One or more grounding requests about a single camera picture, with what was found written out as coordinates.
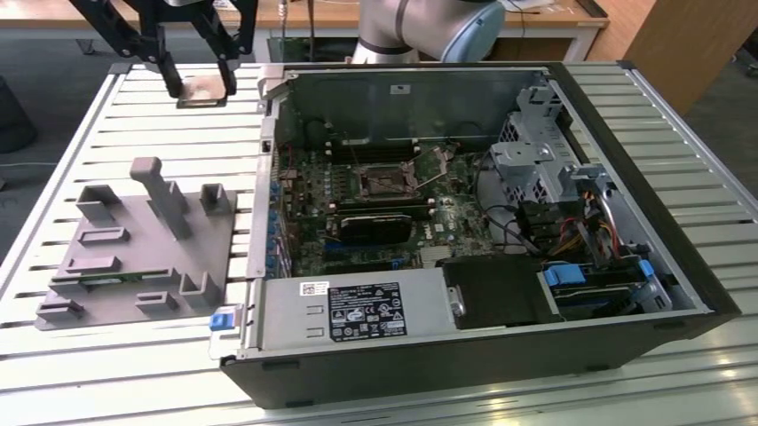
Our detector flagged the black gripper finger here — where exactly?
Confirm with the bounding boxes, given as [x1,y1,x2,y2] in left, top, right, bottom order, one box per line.
[69,0,183,99]
[196,0,264,98]

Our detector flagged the silver CPU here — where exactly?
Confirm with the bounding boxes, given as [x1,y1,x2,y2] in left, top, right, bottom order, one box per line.
[175,75,230,108]

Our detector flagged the thin wire locking lever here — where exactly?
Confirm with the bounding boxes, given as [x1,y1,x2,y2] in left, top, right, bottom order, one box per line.
[342,131,365,173]

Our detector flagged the metal socket cover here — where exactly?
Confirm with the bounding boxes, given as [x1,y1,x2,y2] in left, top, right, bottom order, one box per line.
[413,142,462,188]

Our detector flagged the CPU socket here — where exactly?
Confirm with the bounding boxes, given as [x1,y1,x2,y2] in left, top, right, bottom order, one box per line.
[349,162,426,201]

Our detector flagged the green circuit board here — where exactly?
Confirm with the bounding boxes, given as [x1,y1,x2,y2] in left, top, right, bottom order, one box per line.
[269,37,310,63]

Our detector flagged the black bin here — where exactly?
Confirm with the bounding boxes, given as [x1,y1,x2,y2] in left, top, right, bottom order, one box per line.
[0,75,38,154]

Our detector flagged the black RAM slot bank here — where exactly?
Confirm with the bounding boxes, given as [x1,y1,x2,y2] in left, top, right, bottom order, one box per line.
[329,136,417,165]
[332,197,432,219]

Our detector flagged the grey plastic parts rack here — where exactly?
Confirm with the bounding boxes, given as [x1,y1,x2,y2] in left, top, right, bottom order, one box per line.
[35,155,240,333]

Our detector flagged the black graphics card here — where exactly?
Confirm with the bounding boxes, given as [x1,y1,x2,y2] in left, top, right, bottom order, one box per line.
[329,212,417,245]

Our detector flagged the green RAM stick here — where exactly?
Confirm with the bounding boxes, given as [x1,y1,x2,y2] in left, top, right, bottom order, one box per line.
[77,269,174,286]

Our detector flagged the green motherboard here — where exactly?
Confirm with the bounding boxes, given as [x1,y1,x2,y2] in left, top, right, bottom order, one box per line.
[273,141,505,279]

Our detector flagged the white paper sheets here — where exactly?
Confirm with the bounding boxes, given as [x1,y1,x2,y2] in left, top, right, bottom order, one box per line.
[508,0,575,13]

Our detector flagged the small silver heat sink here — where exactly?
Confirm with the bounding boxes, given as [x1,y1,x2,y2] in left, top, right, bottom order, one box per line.
[418,247,452,267]

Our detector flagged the silver metal drive cage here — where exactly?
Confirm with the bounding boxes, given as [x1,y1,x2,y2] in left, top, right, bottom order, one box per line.
[489,86,612,205]

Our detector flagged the blue plastic latch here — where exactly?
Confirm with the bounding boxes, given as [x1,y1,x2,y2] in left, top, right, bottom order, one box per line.
[210,305,248,332]

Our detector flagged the grey power supply unit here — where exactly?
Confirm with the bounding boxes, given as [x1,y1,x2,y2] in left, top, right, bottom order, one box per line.
[237,270,458,360]

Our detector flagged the black open PC case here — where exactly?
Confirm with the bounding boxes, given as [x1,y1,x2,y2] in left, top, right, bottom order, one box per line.
[218,60,743,410]

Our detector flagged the wooden cabinet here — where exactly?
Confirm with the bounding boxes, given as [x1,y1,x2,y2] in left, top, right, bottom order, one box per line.
[616,0,758,116]

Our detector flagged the metal disk bay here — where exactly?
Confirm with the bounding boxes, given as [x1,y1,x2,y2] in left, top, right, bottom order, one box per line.
[537,255,677,321]

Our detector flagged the black wire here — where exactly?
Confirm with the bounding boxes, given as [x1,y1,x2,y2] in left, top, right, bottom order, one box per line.
[482,204,550,259]

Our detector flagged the silver metal latch handle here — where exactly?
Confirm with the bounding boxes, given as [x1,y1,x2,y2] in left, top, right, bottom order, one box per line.
[445,285,470,317]

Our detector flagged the coloured wire bundle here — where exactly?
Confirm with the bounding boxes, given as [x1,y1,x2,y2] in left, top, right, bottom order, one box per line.
[548,190,627,270]

